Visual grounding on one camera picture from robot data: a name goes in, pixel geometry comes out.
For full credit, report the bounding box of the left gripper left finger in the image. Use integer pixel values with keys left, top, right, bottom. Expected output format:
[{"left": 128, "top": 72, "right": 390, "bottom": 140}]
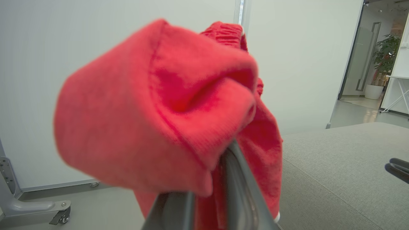
[{"left": 142, "top": 192, "right": 196, "bottom": 230}]

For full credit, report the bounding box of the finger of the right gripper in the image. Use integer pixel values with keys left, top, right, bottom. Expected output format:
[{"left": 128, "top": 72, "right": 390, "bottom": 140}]
[{"left": 389, "top": 158, "right": 409, "bottom": 175}]

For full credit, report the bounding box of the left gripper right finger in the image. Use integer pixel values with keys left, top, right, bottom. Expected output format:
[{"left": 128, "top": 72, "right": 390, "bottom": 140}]
[{"left": 220, "top": 141, "right": 282, "bottom": 230}]

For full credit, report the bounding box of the red garment with white trim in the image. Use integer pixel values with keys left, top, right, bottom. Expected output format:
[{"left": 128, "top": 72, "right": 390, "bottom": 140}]
[{"left": 54, "top": 19, "right": 283, "bottom": 230}]

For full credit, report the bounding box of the white plant pot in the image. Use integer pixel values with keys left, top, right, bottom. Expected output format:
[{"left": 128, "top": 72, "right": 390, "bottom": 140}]
[{"left": 364, "top": 84, "right": 384, "bottom": 100}]

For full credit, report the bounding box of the white folding table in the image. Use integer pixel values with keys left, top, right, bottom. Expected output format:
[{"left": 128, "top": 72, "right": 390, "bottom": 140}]
[{"left": 380, "top": 75, "right": 409, "bottom": 114}]

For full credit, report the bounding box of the frosted glass door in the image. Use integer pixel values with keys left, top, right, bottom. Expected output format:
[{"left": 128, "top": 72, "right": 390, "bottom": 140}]
[{"left": 342, "top": 22, "right": 382, "bottom": 97}]

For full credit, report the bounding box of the black caster wheel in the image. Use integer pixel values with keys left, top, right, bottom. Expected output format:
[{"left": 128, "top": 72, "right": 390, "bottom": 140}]
[{"left": 50, "top": 208, "right": 71, "bottom": 225}]

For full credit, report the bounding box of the green potted plant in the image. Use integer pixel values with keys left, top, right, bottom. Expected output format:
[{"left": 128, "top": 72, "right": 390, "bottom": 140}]
[{"left": 372, "top": 34, "right": 401, "bottom": 87}]

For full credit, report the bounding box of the grey partition foot with bracket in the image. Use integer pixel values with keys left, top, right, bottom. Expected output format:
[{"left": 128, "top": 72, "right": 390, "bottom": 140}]
[{"left": 0, "top": 137, "right": 71, "bottom": 221}]

